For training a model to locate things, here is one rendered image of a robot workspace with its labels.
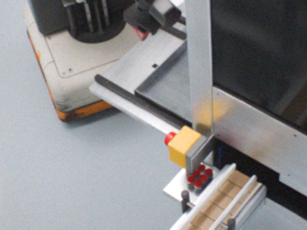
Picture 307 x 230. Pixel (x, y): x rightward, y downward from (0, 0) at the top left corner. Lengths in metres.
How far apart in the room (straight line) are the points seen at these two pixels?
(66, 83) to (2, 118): 0.47
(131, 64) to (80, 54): 0.94
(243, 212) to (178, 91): 0.47
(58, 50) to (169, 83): 1.11
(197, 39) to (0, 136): 1.80
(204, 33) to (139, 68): 0.63
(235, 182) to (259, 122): 0.24
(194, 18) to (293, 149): 0.36
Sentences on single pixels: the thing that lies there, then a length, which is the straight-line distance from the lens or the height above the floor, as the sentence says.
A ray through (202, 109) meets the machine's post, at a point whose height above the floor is 1.10.
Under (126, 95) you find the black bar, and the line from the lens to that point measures 1.85.
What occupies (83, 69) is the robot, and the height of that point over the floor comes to 0.28.
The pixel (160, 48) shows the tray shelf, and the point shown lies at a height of 0.88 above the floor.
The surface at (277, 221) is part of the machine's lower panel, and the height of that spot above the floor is 0.79.
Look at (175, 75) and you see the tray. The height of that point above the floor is 0.88.
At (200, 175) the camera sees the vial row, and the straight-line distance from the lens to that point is 1.65.
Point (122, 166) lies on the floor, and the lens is 2.80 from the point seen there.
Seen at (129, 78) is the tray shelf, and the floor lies 0.88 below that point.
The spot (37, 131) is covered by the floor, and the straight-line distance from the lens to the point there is 3.00.
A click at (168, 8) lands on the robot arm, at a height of 1.27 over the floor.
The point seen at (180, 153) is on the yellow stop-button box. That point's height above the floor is 1.02.
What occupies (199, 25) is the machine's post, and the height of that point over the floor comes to 1.38.
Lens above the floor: 2.30
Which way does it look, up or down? 49 degrees down
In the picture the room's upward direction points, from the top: 6 degrees counter-clockwise
